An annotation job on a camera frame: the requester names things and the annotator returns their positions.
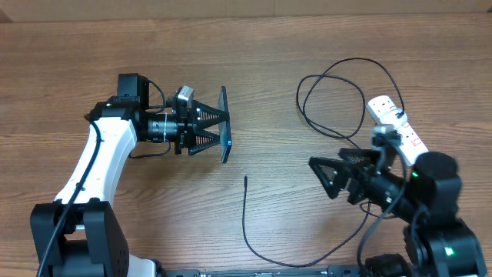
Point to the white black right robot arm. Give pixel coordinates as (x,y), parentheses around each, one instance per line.
(438,243)

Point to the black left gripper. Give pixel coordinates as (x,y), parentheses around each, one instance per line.
(185,134)

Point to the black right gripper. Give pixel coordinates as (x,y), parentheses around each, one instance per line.
(355,173)

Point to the Galaxy S24 smartphone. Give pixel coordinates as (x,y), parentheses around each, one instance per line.
(224,127)

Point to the white power strip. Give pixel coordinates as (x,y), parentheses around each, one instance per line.
(385,112)

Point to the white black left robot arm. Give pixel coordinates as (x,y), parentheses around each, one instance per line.
(78,233)

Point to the cardboard backdrop panel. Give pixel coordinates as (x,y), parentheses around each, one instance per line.
(102,10)

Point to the white USB charger plug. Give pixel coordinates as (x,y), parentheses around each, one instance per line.
(393,121)

